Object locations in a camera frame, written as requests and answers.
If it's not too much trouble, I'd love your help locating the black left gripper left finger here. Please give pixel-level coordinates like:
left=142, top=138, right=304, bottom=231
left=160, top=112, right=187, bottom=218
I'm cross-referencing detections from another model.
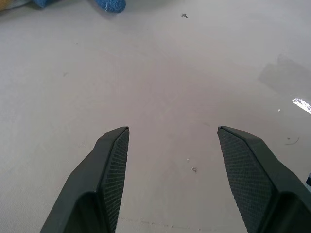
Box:
left=39, top=126, right=130, bottom=233

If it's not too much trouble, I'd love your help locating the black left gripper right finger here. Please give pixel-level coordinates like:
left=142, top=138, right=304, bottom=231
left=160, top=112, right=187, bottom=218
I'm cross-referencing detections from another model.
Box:
left=217, top=125, right=311, bottom=233

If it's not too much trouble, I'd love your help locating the mustard yellow knitted cloth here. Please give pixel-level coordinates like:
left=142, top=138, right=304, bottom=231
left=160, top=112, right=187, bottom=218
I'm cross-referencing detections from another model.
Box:
left=0, top=0, right=13, bottom=12

